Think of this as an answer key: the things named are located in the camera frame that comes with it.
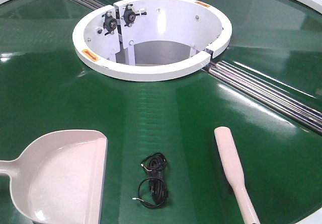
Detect orange rear warning sticker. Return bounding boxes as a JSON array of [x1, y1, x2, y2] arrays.
[[195, 1, 211, 8]]

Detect right black bearing mount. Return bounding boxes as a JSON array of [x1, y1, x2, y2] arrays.
[[122, 4, 147, 27]]

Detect white inner conveyor ring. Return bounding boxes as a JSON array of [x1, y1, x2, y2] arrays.
[[72, 0, 232, 82]]

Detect pink plastic dustpan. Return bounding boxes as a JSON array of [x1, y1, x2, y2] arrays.
[[1, 129, 108, 223]]

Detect pink plastic broom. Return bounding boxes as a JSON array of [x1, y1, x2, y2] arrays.
[[214, 126, 260, 223]]

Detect left black bearing mount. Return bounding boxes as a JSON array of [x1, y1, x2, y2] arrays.
[[102, 11, 117, 36]]

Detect green conveyor belt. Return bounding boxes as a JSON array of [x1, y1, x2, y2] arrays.
[[1, 0, 321, 223]]

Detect right steel conveyor rollers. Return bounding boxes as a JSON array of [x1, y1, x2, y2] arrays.
[[204, 61, 321, 134]]

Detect orange arrow warning sticker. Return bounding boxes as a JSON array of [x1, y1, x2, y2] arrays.
[[82, 49, 99, 62]]

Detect black bearing mount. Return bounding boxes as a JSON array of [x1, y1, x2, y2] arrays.
[[102, 11, 117, 36], [122, 4, 147, 27]]

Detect black cable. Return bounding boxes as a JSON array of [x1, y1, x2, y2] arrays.
[[132, 152, 169, 208]]

